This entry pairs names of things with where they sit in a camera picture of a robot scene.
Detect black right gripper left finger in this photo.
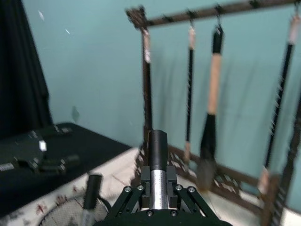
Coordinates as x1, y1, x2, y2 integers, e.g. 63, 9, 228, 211
112, 165, 151, 220

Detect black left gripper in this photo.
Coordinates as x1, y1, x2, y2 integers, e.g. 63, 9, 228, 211
13, 131, 49, 165

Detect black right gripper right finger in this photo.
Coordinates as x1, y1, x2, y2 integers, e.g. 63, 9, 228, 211
166, 165, 214, 218

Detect white felt mat, red marks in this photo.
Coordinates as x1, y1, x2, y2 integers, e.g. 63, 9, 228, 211
0, 147, 301, 226

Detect black table cloth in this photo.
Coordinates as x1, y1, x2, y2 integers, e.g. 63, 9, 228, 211
0, 121, 133, 218

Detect dark wooden brush rack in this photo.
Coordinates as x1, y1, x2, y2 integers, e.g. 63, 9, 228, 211
126, 0, 301, 226

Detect grey mesh brush mat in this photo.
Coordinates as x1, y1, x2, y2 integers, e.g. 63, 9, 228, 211
40, 196, 111, 226

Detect black curtain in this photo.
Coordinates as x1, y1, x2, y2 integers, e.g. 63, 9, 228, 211
0, 0, 53, 136

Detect thin black brush, pale end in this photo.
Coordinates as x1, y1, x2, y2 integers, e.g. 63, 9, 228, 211
141, 27, 154, 132
257, 15, 301, 196
183, 22, 197, 165

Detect large tan-handled brush, black bristles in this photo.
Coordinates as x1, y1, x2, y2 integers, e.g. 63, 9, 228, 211
196, 22, 224, 192

